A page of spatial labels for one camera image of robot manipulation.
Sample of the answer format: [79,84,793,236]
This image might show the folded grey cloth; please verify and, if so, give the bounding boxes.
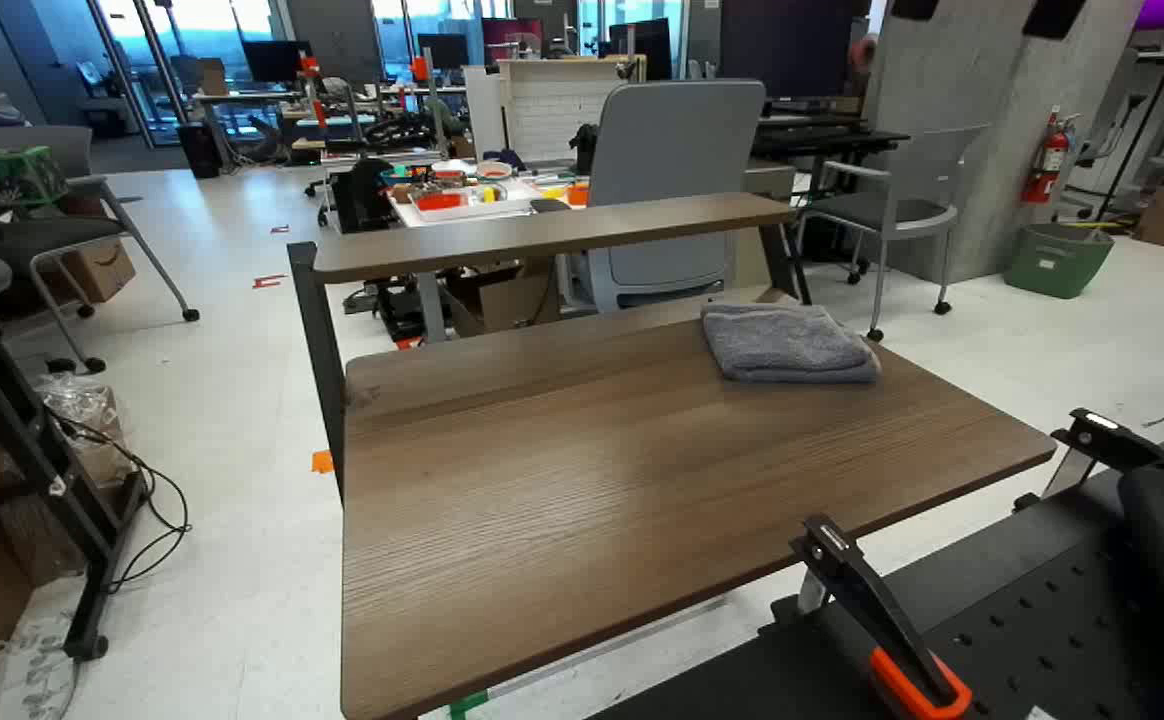
[701,300,882,386]

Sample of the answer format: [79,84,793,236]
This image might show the cardboard box under shelf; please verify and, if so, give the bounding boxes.
[445,259,564,338]

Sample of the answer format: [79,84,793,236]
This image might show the wooden shelf with black legs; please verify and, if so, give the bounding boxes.
[285,189,815,502]

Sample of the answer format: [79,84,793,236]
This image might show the white table with cluttered items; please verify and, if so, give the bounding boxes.
[385,157,594,345]

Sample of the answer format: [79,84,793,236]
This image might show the grey high-back office chair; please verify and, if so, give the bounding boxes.
[568,76,770,319]

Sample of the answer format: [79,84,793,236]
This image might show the black backpack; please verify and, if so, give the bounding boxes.
[329,157,401,236]

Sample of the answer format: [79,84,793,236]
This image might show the grey armchair on casters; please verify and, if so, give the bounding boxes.
[796,122,992,345]

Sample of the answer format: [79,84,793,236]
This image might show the black orange bar clamp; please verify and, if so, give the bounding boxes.
[787,510,979,720]

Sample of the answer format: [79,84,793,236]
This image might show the black computer monitor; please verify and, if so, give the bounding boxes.
[241,36,306,88]

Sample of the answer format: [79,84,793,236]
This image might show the green basket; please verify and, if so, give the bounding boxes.
[999,221,1120,303]

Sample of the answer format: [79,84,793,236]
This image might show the cardboard box beside rack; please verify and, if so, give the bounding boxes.
[55,236,141,307]

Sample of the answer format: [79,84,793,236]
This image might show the red fire extinguisher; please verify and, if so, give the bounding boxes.
[1018,106,1074,209]

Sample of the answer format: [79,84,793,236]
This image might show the black silver bar clamp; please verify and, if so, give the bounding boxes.
[1010,405,1164,517]

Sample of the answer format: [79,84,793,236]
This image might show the black metal rack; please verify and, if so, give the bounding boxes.
[0,214,151,663]

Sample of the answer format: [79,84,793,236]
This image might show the black cable on floor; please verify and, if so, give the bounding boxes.
[48,406,195,597]

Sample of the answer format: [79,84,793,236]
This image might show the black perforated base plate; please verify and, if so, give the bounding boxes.
[589,424,1164,720]

